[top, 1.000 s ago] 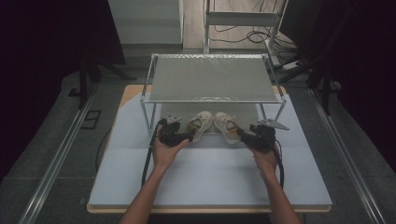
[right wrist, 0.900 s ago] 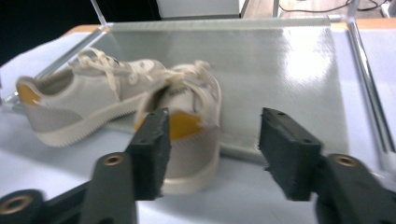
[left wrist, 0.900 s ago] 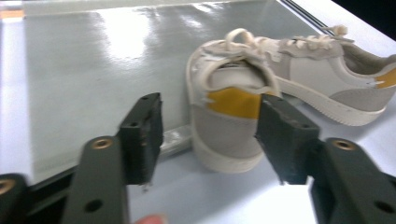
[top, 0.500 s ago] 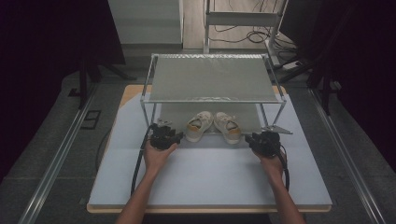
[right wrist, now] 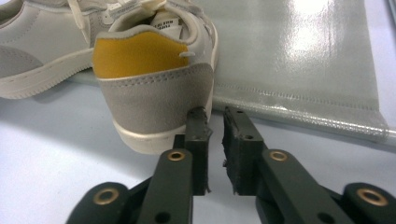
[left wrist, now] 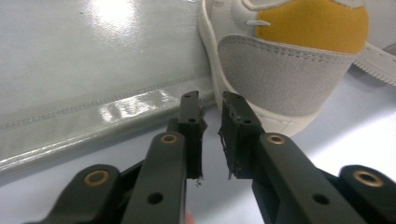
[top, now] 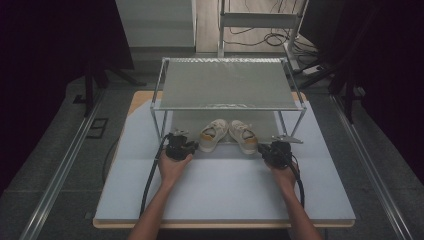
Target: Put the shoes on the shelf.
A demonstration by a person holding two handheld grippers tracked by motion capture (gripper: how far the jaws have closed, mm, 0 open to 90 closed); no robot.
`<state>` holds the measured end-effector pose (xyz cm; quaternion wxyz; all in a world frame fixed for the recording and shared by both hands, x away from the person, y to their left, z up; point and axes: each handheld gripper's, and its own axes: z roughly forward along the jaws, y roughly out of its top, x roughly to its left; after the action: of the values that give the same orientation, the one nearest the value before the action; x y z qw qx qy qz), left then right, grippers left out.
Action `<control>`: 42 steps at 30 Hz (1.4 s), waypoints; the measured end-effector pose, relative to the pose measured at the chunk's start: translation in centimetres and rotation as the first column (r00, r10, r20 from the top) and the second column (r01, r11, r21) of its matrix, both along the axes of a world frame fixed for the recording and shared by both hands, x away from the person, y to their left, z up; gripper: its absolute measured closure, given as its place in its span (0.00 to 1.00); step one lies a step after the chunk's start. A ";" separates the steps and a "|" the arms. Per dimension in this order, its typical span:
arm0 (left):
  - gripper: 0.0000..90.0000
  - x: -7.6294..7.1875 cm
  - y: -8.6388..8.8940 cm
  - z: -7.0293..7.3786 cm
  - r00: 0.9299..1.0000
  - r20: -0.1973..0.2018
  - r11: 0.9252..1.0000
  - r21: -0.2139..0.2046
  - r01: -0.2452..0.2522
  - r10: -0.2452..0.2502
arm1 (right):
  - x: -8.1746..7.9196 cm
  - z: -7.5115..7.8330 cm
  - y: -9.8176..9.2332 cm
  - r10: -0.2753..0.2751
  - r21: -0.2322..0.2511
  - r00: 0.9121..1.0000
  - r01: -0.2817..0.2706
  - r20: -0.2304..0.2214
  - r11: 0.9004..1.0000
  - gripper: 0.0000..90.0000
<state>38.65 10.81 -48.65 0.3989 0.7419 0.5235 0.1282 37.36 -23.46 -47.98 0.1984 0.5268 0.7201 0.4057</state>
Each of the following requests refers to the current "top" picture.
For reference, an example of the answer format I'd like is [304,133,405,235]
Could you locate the black tripod stand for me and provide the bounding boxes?
[297,54,359,125]
[82,61,148,118]

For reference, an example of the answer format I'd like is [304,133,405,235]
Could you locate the metal two-tier shoe rack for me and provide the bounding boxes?
[149,56,308,147]

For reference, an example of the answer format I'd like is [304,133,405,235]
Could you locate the white and beige sneaker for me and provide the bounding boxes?
[198,118,230,154]
[227,119,260,156]

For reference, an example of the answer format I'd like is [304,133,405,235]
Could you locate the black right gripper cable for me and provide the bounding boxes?
[287,159,306,210]

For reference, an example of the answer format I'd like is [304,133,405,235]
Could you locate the person's right hand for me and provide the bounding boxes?
[264,159,300,194]

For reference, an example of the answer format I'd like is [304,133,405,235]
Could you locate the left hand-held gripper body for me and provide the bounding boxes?
[165,129,193,162]

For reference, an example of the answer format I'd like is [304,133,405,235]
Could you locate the metal floor rail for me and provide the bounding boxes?
[329,94,415,240]
[19,89,105,240]

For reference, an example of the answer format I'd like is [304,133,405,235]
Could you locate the white panel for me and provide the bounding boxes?
[114,0,198,50]

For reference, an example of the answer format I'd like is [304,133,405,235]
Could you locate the white power strip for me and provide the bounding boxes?
[301,64,325,76]

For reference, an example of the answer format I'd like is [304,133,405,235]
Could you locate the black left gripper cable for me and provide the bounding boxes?
[138,133,172,218]

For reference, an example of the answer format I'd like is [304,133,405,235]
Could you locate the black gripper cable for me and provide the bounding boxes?
[138,133,172,218]
[287,159,306,210]

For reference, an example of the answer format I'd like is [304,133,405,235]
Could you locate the black floor cables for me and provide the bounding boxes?
[223,0,319,56]

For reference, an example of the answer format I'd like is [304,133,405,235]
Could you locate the person's left hand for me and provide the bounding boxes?
[157,149,195,190]

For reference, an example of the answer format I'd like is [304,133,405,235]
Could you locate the dark curtain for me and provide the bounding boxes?
[298,0,424,187]
[0,0,135,198]

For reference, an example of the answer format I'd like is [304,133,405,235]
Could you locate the white metal stand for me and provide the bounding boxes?
[217,0,310,73]

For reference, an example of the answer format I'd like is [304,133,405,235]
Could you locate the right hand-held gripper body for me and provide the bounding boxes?
[266,134,304,169]

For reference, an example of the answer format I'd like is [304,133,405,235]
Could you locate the light blue table mat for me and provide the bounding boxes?
[94,98,356,223]

